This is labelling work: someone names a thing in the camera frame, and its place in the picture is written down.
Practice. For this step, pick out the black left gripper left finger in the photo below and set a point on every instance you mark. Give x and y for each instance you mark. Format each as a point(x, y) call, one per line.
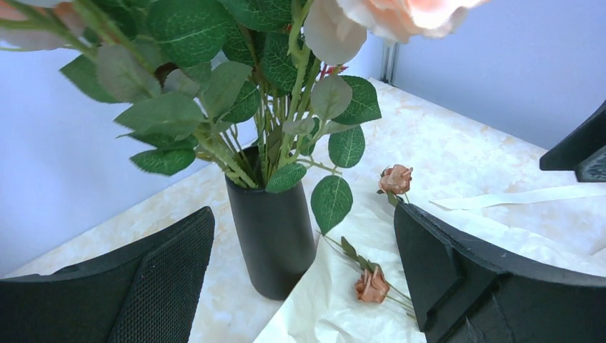
point(146, 291)

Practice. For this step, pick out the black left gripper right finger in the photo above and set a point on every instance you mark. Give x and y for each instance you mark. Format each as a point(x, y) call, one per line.
point(465, 289)

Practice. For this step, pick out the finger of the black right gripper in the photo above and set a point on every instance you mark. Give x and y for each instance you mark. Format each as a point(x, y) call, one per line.
point(582, 151)

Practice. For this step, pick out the cream ribbon bow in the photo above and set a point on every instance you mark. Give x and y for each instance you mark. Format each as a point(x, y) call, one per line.
point(575, 191)

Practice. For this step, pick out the small brown rose stem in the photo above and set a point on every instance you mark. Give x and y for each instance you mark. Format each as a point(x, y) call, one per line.
point(372, 287)

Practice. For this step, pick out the orange paper bouquet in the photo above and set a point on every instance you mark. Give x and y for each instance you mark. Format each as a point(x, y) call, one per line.
point(324, 306)

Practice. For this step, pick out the pink rose stem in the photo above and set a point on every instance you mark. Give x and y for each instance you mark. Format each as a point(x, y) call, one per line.
point(335, 30)

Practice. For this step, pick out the black cylindrical vase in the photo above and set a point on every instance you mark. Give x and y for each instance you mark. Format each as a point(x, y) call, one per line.
point(275, 235)

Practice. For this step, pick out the pink orange blue flowers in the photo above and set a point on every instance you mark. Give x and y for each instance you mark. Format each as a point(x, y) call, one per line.
point(242, 84)

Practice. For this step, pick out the aluminium frame rail right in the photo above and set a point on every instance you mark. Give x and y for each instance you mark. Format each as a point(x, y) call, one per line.
point(389, 62)

